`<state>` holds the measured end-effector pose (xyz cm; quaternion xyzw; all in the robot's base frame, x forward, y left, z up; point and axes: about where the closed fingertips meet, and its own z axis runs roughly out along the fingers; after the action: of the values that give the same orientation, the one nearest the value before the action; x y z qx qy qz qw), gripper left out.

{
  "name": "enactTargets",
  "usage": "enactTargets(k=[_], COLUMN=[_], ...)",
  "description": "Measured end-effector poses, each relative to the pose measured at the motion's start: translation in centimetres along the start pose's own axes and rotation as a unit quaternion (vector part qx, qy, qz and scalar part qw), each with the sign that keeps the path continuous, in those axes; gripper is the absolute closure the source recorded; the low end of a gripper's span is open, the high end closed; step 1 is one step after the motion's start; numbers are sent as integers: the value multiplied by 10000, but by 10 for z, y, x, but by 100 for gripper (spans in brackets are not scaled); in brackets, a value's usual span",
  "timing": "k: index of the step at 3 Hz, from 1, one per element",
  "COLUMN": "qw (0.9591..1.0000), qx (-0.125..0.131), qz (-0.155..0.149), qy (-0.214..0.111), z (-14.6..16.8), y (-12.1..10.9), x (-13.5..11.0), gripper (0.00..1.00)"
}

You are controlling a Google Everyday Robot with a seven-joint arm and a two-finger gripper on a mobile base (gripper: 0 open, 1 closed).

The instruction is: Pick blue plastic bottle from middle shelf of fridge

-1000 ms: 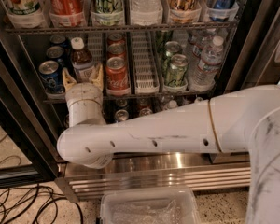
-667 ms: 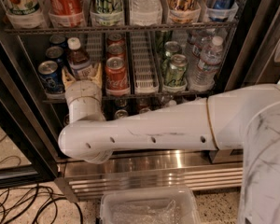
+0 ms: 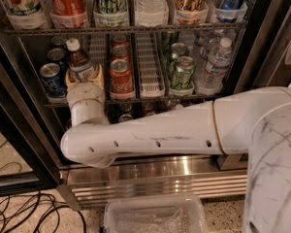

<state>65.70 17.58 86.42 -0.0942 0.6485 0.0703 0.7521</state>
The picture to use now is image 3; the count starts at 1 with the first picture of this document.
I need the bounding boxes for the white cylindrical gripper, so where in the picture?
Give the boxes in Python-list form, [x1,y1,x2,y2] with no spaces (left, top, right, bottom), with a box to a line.
[65,65,105,120]

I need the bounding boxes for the tea bottle with white cap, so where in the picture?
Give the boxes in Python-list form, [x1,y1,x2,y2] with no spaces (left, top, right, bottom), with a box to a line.
[66,38,99,83]

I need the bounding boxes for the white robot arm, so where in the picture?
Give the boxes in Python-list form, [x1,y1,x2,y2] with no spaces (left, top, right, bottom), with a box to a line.
[60,83,291,233]

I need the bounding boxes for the bottom shelf blue can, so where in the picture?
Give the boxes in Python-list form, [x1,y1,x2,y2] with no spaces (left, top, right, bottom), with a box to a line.
[118,114,134,123]

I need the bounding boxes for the empty white shelf tray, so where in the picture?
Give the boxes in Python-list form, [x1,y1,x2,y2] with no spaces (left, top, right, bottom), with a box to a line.
[135,33,165,98]

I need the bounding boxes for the open fridge door left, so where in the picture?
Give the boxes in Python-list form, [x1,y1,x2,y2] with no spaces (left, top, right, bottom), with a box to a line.
[0,46,61,199]

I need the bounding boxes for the front clear water bottle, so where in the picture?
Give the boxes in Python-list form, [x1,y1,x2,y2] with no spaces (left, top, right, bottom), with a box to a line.
[197,37,232,96]

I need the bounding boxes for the clear water bottle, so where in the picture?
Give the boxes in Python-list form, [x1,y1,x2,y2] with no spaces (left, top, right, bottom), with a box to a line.
[192,29,223,69]
[197,37,232,96]

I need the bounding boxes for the rear clear water bottle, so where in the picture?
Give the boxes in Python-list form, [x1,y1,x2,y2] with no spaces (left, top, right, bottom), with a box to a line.
[192,29,223,69]

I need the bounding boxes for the front blue pepsi can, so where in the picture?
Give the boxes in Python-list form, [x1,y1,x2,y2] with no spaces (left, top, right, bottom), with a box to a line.
[39,63,66,98]

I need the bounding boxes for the blue pepsi can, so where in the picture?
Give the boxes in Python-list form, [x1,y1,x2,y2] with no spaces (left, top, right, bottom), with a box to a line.
[39,63,66,98]
[50,36,67,50]
[47,48,68,70]

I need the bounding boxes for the front red coca-cola can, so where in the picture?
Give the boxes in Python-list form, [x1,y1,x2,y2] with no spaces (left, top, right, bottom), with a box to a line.
[110,59,133,94]

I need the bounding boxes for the red coca-cola can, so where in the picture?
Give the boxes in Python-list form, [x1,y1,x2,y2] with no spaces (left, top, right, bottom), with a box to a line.
[111,46,131,61]
[111,34,130,47]
[110,59,133,94]

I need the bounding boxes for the rear blue pepsi can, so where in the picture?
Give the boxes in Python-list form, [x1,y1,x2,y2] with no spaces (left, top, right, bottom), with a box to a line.
[50,36,67,50]

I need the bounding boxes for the rear red coca-cola can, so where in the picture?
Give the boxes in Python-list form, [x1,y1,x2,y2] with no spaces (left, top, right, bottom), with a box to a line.
[111,34,130,47]

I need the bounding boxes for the front green lacroix can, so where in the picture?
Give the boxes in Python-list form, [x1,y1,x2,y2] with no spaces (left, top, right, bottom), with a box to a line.
[171,56,195,90]

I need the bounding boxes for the clear plastic bin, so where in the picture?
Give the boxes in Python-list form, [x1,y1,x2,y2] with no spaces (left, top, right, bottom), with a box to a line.
[104,194,209,233]

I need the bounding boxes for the black floor cables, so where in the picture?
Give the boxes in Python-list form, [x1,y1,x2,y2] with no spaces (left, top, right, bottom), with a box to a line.
[0,139,87,233]

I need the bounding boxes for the right fridge door frame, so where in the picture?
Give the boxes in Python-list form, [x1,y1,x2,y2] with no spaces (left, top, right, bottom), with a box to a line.
[229,0,291,93]

